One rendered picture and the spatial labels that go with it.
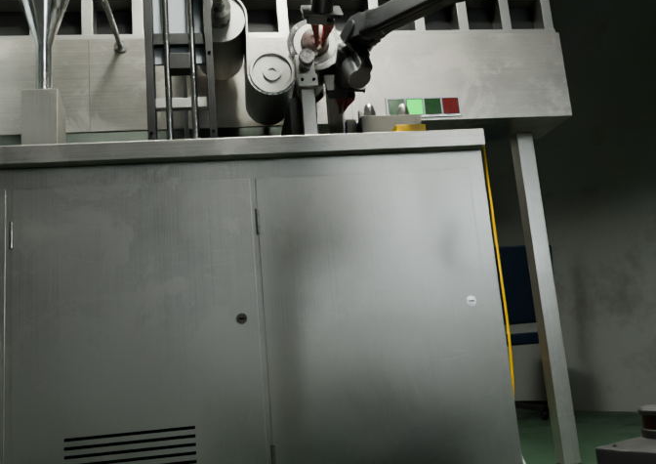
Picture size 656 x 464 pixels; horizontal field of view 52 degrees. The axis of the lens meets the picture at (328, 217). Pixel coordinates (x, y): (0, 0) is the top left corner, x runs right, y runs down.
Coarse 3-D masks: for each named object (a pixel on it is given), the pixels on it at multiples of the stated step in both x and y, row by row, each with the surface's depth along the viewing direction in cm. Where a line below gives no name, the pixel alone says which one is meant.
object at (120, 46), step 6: (102, 0) 180; (108, 6) 184; (108, 12) 186; (108, 18) 189; (114, 24) 194; (114, 30) 196; (114, 36) 200; (120, 42) 204; (114, 48) 208; (120, 48) 207; (126, 48) 208
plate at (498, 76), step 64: (0, 64) 202; (64, 64) 205; (128, 64) 208; (384, 64) 220; (448, 64) 223; (512, 64) 226; (0, 128) 198; (128, 128) 204; (320, 128) 217; (448, 128) 228; (512, 128) 234
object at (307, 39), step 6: (306, 30) 180; (306, 36) 180; (312, 36) 180; (318, 36) 181; (306, 42) 179; (312, 42) 180; (306, 48) 179; (312, 48) 179; (324, 48) 180; (318, 54) 180
